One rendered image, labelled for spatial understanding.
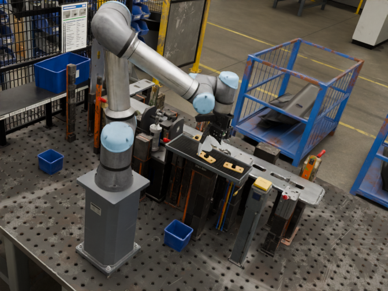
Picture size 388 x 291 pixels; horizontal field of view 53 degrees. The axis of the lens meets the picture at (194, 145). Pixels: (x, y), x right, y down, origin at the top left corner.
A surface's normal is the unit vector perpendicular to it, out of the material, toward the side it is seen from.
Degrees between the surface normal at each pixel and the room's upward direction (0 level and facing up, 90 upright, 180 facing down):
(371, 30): 90
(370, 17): 90
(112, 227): 90
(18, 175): 0
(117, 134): 8
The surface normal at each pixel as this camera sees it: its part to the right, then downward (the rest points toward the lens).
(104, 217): -0.57, 0.35
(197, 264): 0.17, -0.84
